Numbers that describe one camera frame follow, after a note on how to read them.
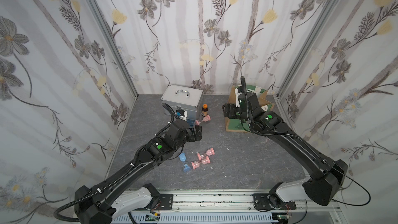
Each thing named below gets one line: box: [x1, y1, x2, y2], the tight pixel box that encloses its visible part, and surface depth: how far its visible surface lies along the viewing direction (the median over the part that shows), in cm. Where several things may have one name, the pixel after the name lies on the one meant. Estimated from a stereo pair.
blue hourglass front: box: [183, 163, 192, 173], surface depth 84 cm
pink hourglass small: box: [205, 147, 216, 157], surface depth 90 cm
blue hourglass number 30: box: [178, 151, 187, 162], surface depth 88 cm
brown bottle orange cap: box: [201, 103, 209, 117], surface depth 106 cm
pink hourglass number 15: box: [191, 161, 201, 171], surface depth 85 cm
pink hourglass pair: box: [196, 152, 211, 165], surface depth 88 cm
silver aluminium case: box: [160, 83, 204, 121], surface depth 100 cm
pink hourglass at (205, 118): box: [194, 114, 211, 126], surface depth 106 cm
